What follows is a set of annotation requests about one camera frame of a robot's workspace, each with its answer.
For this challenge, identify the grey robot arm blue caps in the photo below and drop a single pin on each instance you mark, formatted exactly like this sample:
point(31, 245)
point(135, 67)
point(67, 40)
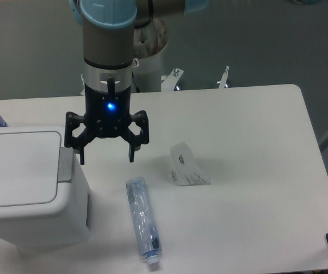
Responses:
point(108, 52)

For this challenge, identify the crushed clear plastic bottle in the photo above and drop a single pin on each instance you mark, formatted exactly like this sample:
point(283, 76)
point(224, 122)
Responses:
point(143, 220)

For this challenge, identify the white plastic trash can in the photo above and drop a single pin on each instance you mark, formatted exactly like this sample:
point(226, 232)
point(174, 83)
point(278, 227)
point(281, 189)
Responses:
point(45, 198)

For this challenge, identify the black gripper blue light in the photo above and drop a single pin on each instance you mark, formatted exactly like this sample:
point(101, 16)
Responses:
point(107, 116)

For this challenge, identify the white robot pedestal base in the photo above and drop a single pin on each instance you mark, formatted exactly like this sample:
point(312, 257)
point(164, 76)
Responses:
point(150, 43)

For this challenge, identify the clear plastic wrapper bag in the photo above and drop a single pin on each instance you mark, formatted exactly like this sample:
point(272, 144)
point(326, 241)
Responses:
point(184, 169)

